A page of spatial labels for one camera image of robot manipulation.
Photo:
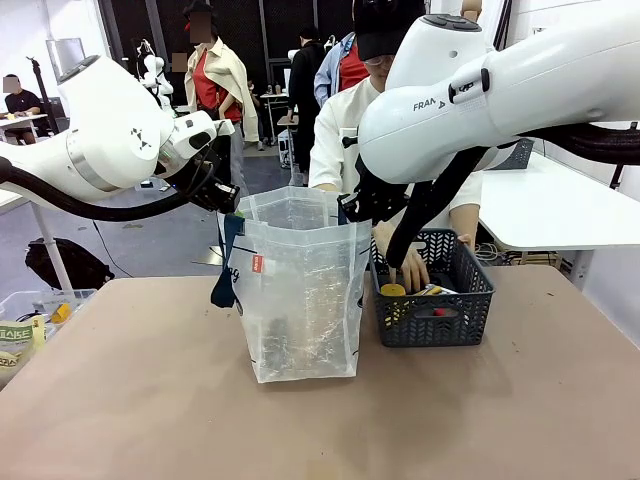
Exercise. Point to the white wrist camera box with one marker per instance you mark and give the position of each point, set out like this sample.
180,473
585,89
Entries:
349,134
225,126

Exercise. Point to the metal floor plate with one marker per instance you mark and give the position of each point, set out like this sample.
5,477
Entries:
210,256

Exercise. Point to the small red item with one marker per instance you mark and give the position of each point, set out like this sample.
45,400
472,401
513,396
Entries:
439,312

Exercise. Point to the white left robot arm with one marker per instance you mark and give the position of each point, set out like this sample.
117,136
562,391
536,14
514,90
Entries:
110,135

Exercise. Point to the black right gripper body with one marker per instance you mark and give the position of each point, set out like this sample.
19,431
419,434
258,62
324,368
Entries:
375,197

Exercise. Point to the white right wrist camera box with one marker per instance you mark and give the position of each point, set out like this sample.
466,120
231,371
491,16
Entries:
349,134

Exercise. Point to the person's right hand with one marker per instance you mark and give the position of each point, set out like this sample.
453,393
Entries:
417,272

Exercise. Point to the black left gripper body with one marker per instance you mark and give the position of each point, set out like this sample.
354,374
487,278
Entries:
212,185

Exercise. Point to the black yellow packaged item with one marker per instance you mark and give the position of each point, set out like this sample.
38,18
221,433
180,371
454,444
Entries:
439,289

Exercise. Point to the person's left forearm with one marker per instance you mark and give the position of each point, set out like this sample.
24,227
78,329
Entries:
465,220

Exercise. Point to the green yellow snack package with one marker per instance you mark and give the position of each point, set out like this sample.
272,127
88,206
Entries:
17,350

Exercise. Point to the yellow round item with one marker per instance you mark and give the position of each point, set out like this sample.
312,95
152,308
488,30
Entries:
393,290

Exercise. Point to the white side table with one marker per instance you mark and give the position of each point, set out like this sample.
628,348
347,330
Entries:
47,240

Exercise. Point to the clear plastic storage bin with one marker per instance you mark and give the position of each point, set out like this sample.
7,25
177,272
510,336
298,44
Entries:
50,300

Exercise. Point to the seated person in black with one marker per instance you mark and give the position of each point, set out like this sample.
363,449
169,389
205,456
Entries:
20,107

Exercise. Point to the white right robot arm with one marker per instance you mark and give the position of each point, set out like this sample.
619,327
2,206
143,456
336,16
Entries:
475,100

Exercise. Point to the mannequin with blue shirt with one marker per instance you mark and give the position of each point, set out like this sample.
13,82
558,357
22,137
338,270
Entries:
335,65

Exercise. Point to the person in white shirt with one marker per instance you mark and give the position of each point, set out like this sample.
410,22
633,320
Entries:
335,135

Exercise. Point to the person in black clothes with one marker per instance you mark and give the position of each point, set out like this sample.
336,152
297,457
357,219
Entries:
305,100

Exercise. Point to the person's left hand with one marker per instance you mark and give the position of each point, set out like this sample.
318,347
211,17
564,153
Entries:
465,241

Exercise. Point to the black backpack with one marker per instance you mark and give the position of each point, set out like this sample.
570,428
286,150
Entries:
75,265

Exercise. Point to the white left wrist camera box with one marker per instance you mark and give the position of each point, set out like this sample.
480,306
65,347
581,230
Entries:
225,126

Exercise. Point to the small yellow box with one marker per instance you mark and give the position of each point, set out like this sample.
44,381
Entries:
61,313

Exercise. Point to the mannequin with cream jacket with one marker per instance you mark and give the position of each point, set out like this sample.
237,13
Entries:
220,100

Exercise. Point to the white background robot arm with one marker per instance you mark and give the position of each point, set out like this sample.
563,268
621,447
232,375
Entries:
157,75

